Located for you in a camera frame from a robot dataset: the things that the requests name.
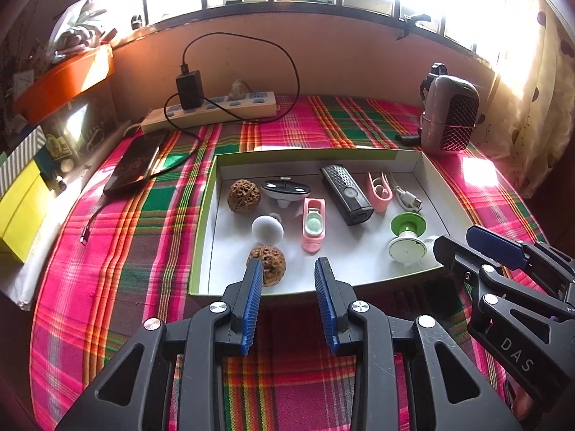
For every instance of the glass tank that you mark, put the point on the glass tank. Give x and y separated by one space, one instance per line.
85 121

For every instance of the green cardboard box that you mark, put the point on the green cardboard box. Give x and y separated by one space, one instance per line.
359 242

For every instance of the yellow box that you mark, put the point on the yellow box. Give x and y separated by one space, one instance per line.
20 215

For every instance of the person's right hand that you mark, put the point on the person's right hand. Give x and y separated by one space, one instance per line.
519 402

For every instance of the pink clipper with teal pad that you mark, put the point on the pink clipper with teal pad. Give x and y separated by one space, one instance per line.
313 226

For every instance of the striped box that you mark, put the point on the striped box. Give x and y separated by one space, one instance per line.
22 152

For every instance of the white plastic bag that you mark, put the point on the white plastic bag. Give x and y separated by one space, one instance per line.
76 27

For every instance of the black window hook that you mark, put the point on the black window hook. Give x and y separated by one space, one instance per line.
411 24

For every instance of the black charger adapter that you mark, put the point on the black charger adapter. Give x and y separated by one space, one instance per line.
188 90

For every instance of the black rectangular light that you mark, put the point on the black rectangular light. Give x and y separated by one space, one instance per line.
346 193

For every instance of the black round disc holder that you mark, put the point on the black round disc holder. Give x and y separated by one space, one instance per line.
287 188

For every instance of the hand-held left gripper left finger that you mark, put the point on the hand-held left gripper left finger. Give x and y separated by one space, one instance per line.
251 305

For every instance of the brown walnut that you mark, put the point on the brown walnut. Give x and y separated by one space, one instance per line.
272 267
244 195

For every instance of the orange plastic tray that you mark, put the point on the orange plastic tray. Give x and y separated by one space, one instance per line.
63 81

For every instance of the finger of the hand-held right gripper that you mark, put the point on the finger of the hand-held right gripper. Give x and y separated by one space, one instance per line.
494 244
453 251

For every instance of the plaid blanket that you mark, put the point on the plaid blanket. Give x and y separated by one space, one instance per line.
134 278

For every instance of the beige power strip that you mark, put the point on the beige power strip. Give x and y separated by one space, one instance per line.
256 103

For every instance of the green and white spool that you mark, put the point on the green and white spool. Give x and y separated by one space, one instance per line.
404 247

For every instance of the pink loop clip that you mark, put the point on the pink loop clip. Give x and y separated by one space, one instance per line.
382 202

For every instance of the white round knob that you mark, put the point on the white round knob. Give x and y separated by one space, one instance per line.
267 229

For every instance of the black smartphone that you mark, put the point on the black smartphone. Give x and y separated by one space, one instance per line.
134 161

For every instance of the dotted white curtain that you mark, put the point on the dotted white curtain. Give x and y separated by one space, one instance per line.
539 98

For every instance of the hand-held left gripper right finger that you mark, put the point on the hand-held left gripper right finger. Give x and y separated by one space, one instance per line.
325 305

